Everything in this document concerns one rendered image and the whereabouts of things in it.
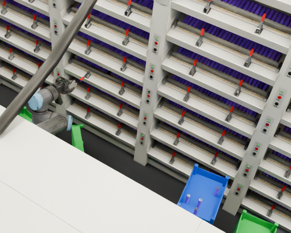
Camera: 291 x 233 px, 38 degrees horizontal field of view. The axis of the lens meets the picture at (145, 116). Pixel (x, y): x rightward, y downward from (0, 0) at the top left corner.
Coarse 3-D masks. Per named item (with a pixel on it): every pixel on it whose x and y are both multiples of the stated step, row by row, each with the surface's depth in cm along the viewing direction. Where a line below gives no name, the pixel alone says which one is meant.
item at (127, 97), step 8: (72, 56) 284; (64, 64) 281; (72, 72) 280; (80, 72) 280; (88, 80) 277; (96, 80) 276; (104, 88) 272; (112, 88) 272; (128, 88) 271; (120, 96) 269; (128, 96) 268; (136, 104) 265
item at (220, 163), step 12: (156, 120) 274; (156, 132) 275; (168, 132) 275; (180, 132) 272; (168, 144) 272; (180, 144) 270; (192, 144) 270; (204, 144) 268; (192, 156) 266; (204, 156) 265; (216, 156) 258; (228, 156) 262; (216, 168) 261; (228, 168) 260
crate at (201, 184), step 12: (192, 180) 235; (204, 180) 235; (216, 180) 236; (192, 192) 229; (204, 192) 230; (180, 204) 214; (192, 204) 224; (204, 204) 224; (216, 204) 225; (204, 216) 219
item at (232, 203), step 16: (288, 64) 193; (288, 80) 198; (272, 96) 208; (288, 96) 203; (272, 112) 213; (256, 128) 225; (272, 128) 219; (256, 160) 239; (240, 176) 253; (224, 208) 279
